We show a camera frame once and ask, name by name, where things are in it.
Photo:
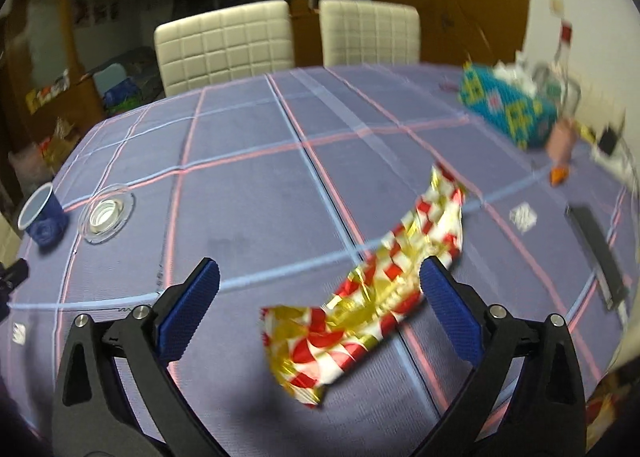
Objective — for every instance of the white square sticker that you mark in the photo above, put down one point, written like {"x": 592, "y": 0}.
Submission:
{"x": 523, "y": 217}

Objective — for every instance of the cream chair far middle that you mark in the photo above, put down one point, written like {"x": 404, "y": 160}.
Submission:
{"x": 224, "y": 45}

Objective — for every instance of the clear glass ashtray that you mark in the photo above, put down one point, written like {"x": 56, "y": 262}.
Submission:
{"x": 106, "y": 214}

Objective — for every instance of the white sticker label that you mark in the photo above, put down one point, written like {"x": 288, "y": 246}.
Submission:
{"x": 19, "y": 333}

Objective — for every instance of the wooden partition cabinet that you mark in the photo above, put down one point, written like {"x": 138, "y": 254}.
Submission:
{"x": 80, "y": 106}

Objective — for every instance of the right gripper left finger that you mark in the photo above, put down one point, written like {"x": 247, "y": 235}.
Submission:
{"x": 115, "y": 396}

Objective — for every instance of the cardboard box pile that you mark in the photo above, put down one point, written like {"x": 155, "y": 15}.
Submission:
{"x": 59, "y": 145}

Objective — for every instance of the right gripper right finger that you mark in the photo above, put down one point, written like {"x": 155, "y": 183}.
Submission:
{"x": 524, "y": 395}

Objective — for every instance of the orange small scrap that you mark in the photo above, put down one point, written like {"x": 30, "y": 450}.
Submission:
{"x": 558, "y": 175}

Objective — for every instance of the cream chair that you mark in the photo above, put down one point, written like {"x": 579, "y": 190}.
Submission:
{"x": 224, "y": 45}
{"x": 356, "y": 32}

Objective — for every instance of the cream chair far right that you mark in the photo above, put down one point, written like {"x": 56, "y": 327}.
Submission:
{"x": 356, "y": 32}

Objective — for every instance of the blue paper cup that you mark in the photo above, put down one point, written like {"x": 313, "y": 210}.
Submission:
{"x": 43, "y": 218}

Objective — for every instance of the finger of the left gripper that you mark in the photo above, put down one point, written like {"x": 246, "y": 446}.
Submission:
{"x": 13, "y": 275}

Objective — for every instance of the clear glass jar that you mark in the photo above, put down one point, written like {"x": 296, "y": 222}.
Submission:
{"x": 554, "y": 84}

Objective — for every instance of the colourful blue green bag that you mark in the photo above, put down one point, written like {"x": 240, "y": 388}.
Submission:
{"x": 123, "y": 97}

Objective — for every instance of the beaded teal tissue box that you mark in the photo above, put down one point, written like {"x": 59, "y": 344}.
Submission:
{"x": 526, "y": 120}

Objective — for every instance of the plaid purple tablecloth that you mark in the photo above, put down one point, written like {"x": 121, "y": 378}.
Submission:
{"x": 287, "y": 180}

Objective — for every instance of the pink plastic bag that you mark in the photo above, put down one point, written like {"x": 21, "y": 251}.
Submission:
{"x": 30, "y": 168}

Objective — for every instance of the red gold snack wrapper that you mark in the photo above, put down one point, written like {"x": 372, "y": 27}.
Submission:
{"x": 309, "y": 348}

